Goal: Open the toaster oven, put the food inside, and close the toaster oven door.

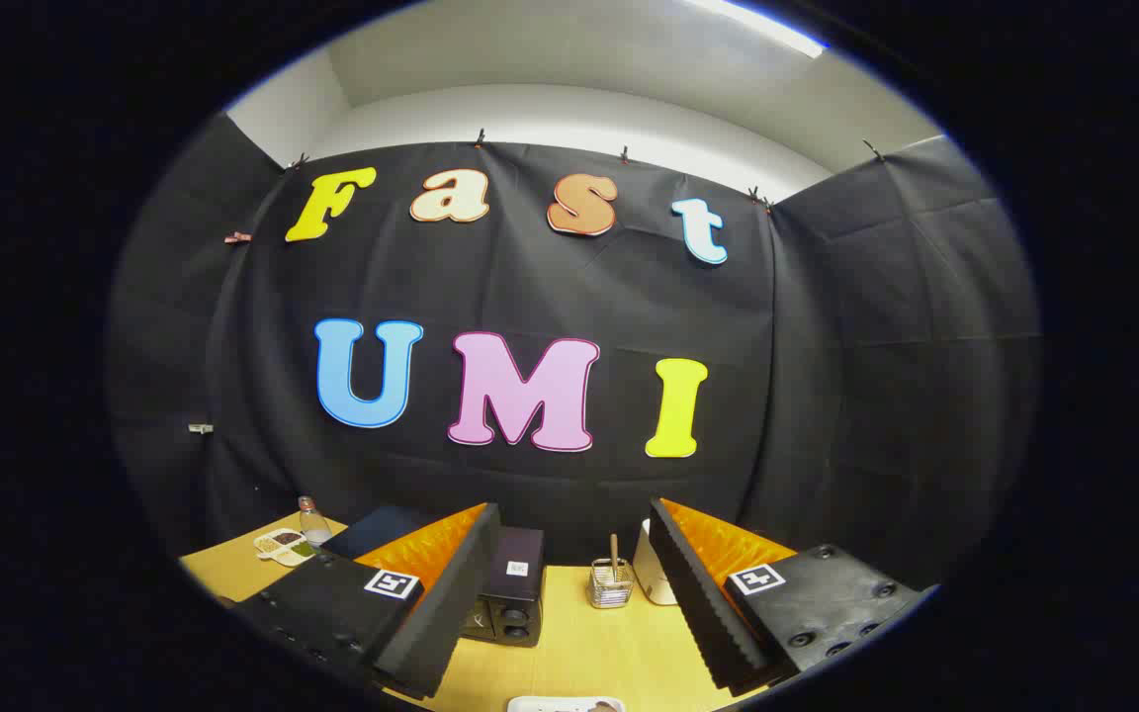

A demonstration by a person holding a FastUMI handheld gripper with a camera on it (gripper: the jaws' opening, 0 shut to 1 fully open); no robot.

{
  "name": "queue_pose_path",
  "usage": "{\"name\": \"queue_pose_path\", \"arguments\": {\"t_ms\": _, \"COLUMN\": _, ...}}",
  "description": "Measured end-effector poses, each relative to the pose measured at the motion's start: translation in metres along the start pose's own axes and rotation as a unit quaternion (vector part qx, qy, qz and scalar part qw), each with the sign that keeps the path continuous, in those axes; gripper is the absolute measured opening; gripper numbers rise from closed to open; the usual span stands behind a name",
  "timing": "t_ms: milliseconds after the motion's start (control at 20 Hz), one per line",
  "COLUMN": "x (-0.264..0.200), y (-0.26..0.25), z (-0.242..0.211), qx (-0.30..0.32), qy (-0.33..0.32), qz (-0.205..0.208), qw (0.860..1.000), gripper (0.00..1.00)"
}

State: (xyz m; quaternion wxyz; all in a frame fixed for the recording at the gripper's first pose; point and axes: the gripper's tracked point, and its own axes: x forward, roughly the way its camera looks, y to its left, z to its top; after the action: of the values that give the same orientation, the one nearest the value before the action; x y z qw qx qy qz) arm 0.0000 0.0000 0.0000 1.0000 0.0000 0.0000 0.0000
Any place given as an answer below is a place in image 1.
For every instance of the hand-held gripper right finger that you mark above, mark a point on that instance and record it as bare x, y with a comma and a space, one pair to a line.
698, 603

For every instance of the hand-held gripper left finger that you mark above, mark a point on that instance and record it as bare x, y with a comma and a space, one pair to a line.
451, 603

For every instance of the black toaster oven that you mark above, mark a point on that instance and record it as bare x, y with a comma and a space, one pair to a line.
515, 593

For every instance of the white square plate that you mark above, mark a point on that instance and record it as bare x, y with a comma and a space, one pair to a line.
550, 704

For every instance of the white pop-up toaster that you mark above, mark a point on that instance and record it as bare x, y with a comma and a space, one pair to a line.
654, 578

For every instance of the wooden stick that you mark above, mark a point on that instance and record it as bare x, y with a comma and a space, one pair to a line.
614, 549

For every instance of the clear plastic bottle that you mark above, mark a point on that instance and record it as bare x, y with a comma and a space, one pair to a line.
312, 524

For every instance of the white divided snack tray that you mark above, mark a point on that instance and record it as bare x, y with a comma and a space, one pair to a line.
283, 546

